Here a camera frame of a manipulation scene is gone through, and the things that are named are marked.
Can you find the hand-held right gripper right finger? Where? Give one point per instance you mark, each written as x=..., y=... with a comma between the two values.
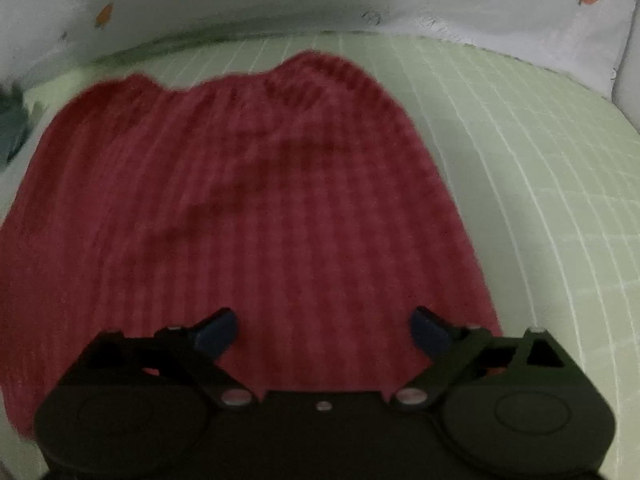
x=425, y=331

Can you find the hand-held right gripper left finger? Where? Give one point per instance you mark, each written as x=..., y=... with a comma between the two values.
x=220, y=332

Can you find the red ribbed knit garment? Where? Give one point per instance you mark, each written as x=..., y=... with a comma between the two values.
x=250, y=195

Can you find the dark green cloth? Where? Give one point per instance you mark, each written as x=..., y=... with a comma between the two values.
x=12, y=120

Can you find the white carrot-print sheet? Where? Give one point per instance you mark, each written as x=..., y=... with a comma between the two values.
x=320, y=0

